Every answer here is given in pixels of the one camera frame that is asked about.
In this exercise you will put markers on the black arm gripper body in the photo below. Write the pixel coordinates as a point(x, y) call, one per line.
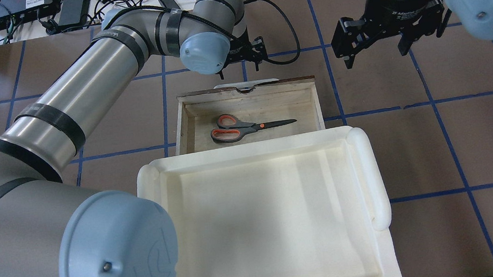
point(394, 3)

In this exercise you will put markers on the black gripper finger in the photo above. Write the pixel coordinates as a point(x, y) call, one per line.
point(257, 65)
point(221, 75)

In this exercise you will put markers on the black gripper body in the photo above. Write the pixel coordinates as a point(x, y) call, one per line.
point(242, 55)

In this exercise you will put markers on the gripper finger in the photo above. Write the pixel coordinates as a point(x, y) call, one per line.
point(349, 58)
point(408, 37)

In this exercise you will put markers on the wooden drawer with white handle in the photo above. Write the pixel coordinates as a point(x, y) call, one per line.
point(259, 102)

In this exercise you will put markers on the grey orange handled scissors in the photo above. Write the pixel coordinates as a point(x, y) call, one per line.
point(231, 129)

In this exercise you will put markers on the white plastic tray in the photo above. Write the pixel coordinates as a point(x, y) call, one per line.
point(307, 205)

